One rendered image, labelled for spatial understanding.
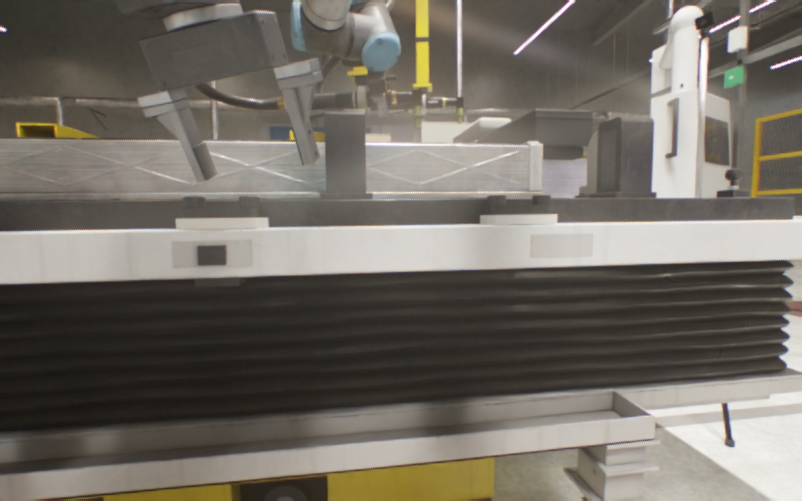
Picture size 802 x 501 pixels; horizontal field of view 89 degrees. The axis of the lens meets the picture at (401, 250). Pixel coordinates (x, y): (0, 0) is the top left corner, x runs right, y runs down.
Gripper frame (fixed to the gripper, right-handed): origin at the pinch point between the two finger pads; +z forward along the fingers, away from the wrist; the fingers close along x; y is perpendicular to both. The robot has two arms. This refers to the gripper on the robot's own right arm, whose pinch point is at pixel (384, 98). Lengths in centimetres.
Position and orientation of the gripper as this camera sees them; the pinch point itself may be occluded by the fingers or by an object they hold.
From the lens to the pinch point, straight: 130.9
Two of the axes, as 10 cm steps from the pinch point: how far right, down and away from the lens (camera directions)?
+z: 1.1, 4.2, 9.0
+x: 0.5, -9.1, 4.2
